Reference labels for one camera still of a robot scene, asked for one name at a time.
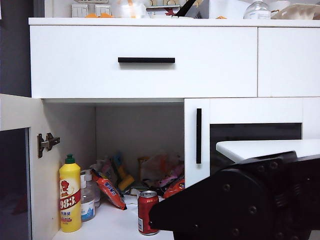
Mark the red herbal tea can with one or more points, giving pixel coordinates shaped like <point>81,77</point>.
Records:
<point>147,210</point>

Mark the white glass cabinet door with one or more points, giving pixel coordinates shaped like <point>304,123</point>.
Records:
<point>191,170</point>
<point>17,112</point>

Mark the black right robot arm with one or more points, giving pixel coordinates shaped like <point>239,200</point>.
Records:
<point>237,200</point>

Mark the white cabinet body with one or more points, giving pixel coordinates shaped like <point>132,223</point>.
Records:
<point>150,22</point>

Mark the silver metal door hinge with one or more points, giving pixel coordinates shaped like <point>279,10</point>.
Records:
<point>47,143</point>

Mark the clear bag with snacks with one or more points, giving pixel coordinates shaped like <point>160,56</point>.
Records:
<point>160,162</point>

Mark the pink snack packet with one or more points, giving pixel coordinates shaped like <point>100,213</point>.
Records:
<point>170,177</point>

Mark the red snack packet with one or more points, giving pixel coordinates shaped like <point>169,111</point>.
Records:
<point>175,188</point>

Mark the orange snack packet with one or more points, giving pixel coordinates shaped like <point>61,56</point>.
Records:
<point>111,191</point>

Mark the wide white drawer front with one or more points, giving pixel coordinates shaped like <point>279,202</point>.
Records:
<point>75,62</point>

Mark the white enamel tray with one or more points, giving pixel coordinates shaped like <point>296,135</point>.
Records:
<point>161,12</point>

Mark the clear pump sanitizer bottle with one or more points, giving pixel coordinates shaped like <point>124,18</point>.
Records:
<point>88,207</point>

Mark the black kitchen utensil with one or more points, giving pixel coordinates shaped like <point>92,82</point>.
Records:
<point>186,7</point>

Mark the translucent plastic bag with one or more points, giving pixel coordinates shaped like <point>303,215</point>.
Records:
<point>127,8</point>

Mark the orange fruit piece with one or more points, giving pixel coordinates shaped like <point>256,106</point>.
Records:
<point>106,15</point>
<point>91,16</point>

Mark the small orange object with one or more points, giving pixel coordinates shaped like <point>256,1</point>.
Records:
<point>220,17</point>

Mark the yellow detergent bottle green cap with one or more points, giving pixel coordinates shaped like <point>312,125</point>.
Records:
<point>70,200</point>

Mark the white box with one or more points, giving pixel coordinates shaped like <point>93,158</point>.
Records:
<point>227,8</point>

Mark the clear plastic water bottle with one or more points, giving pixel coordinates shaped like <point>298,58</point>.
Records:
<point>257,12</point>

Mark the white wall switch panel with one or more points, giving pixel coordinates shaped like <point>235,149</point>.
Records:
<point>103,9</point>
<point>79,10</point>

